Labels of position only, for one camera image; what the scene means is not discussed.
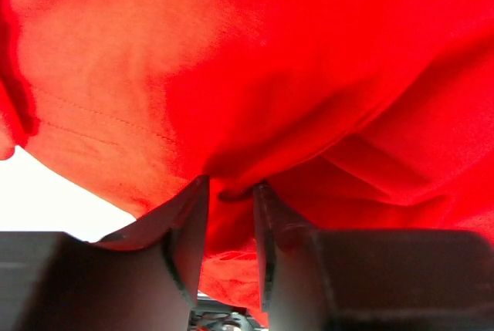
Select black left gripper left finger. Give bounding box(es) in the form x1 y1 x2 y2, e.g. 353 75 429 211
1 176 209 330

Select red t shirt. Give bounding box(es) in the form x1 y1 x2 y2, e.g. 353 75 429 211
1 0 493 324

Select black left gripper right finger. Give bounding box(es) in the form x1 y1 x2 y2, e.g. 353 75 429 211
253 183 493 330

